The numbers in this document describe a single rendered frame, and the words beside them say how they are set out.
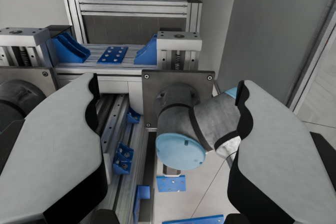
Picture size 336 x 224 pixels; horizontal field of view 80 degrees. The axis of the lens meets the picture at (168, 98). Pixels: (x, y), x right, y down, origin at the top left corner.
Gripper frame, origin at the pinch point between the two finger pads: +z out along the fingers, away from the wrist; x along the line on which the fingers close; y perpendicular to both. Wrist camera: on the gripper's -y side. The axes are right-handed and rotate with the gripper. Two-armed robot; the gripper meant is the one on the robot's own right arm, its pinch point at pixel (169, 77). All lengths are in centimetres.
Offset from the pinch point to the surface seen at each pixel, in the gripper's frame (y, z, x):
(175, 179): 216, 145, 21
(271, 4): 6, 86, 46
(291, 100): 32, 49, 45
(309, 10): 4, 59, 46
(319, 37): 10, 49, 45
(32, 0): 20, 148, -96
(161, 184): 226, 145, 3
